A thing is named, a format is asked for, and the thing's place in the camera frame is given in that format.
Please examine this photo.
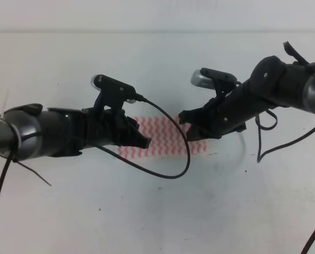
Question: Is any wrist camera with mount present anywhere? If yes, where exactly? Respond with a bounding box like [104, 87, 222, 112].
[91, 75, 136, 112]
[191, 68, 238, 98]

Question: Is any pink white striped towel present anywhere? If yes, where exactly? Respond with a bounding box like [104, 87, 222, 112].
[116, 115, 208, 160]

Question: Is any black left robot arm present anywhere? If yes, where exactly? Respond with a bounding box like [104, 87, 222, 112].
[0, 104, 151, 161]

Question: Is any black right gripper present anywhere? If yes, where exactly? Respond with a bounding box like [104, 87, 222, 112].
[178, 98, 246, 142]

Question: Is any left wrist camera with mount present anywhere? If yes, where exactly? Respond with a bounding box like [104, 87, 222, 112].
[91, 75, 136, 112]

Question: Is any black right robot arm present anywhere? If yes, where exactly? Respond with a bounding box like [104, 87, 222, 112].
[178, 42, 315, 141]

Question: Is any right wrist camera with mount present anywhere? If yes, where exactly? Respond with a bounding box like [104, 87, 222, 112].
[191, 68, 238, 98]

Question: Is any black left camera cable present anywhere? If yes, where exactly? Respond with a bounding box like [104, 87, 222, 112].
[96, 94, 192, 180]

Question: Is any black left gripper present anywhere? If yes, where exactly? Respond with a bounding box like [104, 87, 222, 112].
[80, 108, 151, 149]

